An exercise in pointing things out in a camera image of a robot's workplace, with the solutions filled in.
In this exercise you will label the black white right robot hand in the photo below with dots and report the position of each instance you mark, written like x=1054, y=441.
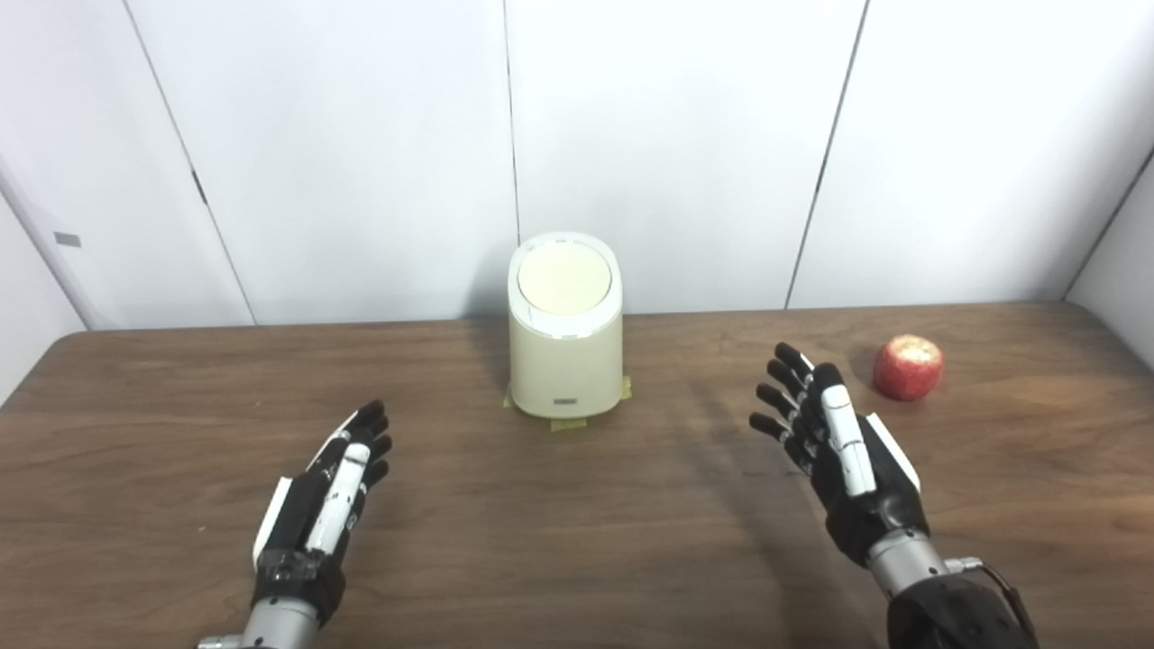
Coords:
x=865, y=514

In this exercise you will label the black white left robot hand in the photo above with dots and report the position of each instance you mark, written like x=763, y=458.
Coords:
x=297, y=523

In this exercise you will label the red apple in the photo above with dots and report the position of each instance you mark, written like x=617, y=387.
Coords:
x=908, y=368

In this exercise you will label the cream round bin lid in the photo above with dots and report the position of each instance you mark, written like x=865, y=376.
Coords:
x=564, y=279

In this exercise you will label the cream-colored cylindrical bin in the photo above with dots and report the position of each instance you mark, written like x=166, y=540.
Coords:
x=563, y=370

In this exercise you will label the dark wall panel hinge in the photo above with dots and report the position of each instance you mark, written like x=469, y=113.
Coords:
x=199, y=187

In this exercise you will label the grey wall label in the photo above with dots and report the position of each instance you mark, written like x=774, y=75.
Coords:
x=67, y=239

